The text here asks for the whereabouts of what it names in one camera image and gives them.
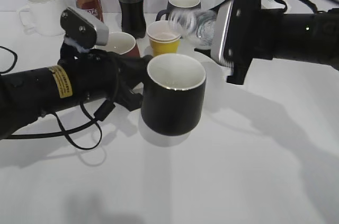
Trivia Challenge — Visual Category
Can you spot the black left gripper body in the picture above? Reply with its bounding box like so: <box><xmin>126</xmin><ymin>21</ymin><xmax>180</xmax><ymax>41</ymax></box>
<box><xmin>57</xmin><ymin>40</ymin><xmax>153</xmax><ymax>111</ymax></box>

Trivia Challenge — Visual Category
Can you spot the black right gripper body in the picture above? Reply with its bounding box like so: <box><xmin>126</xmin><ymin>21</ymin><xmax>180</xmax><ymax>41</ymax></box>
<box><xmin>195</xmin><ymin>0</ymin><xmax>272</xmax><ymax>85</ymax></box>

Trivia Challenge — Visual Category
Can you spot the clear green-label water bottle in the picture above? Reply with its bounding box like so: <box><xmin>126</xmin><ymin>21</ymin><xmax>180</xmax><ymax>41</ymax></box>
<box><xmin>168</xmin><ymin>9</ymin><xmax>217</xmax><ymax>50</ymax></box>

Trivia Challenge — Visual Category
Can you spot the black mug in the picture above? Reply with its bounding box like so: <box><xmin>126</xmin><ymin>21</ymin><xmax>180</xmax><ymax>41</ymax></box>
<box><xmin>141</xmin><ymin>53</ymin><xmax>207</xmax><ymax>136</ymax></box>

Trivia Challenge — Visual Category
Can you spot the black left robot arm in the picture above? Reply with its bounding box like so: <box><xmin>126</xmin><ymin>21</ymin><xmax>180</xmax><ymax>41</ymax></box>
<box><xmin>1</xmin><ymin>43</ymin><xmax>152</xmax><ymax>139</ymax></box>

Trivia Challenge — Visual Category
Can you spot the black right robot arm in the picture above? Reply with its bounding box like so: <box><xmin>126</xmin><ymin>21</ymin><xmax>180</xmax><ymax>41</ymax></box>
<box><xmin>196</xmin><ymin>0</ymin><xmax>338</xmax><ymax>85</ymax></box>

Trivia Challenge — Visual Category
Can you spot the red-brown mug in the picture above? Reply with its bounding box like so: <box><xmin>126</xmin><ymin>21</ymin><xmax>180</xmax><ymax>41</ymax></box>
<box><xmin>94</xmin><ymin>32</ymin><xmax>140</xmax><ymax>58</ymax></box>

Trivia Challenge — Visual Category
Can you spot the dark grey mug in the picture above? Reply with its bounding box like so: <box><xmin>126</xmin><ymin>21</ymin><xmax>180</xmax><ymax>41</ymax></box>
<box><xmin>156</xmin><ymin>0</ymin><xmax>201</xmax><ymax>21</ymax></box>

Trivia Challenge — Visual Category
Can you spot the white mug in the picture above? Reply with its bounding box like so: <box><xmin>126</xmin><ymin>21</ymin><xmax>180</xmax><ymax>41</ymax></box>
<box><xmin>16</xmin><ymin>0</ymin><xmax>66</xmax><ymax>37</ymax></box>

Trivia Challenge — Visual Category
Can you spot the yellow paper cup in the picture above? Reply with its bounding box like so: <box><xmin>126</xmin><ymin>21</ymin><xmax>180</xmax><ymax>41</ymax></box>
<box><xmin>146</xmin><ymin>20</ymin><xmax>181</xmax><ymax>57</ymax></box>

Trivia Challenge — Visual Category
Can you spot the red-label cola bottle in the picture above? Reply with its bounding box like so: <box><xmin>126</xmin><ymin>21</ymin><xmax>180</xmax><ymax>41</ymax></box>
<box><xmin>118</xmin><ymin>0</ymin><xmax>146</xmax><ymax>39</ymax></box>

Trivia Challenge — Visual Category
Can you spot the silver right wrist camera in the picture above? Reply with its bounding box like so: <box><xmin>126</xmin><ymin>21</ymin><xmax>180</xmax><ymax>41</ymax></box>
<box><xmin>210</xmin><ymin>0</ymin><xmax>234</xmax><ymax>68</ymax></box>

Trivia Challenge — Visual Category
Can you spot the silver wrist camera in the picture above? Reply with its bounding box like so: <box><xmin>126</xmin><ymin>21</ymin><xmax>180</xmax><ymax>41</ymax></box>
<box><xmin>60</xmin><ymin>7</ymin><xmax>109</xmax><ymax>49</ymax></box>
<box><xmin>210</xmin><ymin>0</ymin><xmax>234</xmax><ymax>68</ymax></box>

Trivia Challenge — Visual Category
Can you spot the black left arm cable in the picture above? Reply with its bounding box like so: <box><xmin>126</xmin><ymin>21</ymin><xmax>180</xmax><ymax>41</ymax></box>
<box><xmin>0</xmin><ymin>46</ymin><xmax>116</xmax><ymax>150</ymax></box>

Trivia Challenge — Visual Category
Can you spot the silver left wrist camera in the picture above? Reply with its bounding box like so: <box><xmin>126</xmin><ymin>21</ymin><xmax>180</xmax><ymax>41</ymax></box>
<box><xmin>60</xmin><ymin>7</ymin><xmax>109</xmax><ymax>49</ymax></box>

